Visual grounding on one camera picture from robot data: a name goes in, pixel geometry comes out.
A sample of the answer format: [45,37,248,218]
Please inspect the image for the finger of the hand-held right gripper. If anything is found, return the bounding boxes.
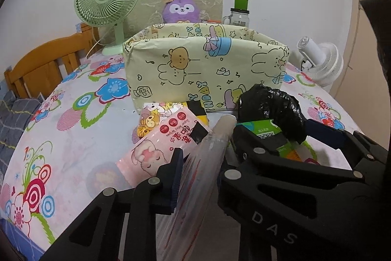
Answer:
[305,118,391,189]
[217,125,365,215]

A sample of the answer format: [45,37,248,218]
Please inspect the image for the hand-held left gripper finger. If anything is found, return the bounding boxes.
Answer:
[40,148,184,261]

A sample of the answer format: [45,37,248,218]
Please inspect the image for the green packet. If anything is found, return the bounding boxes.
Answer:
[235,120,309,162]

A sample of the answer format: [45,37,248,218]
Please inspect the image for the clear plastic packet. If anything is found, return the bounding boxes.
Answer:
[156,114,237,261]

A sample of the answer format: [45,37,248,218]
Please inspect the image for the pink wet wipes packet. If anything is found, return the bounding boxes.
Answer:
[118,110,211,188]

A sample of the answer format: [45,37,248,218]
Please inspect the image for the black plastic bag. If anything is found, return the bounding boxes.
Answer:
[238,84,307,144]

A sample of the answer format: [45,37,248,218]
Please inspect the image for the yellow cartoon tissue pack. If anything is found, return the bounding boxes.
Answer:
[137,100,211,145]

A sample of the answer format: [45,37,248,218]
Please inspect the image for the yellow cartoon print storage box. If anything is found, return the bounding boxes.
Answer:
[122,22,290,115]

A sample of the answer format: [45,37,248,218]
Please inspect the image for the white desk fan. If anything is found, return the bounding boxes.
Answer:
[295,36,344,87]

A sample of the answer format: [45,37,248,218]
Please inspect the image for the beige door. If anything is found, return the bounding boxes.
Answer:
[329,0,391,127]

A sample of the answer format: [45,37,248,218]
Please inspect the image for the dark blurred object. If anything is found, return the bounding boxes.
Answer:
[359,0,391,90]

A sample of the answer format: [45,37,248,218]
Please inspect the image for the floral tablecloth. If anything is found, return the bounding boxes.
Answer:
[0,50,388,261]

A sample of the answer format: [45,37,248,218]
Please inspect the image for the glass mug jar green lid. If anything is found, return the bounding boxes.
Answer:
[221,0,251,27]

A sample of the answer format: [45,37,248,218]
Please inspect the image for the purple plush toy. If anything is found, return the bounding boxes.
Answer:
[162,0,200,23]

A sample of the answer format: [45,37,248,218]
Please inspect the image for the blue bed sheet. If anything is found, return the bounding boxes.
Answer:
[0,218,55,252]

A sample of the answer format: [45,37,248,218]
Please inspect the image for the grey plaid blanket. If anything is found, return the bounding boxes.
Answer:
[0,90,46,176]

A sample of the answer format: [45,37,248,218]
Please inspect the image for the white fan cable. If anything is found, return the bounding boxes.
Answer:
[86,25,103,59]

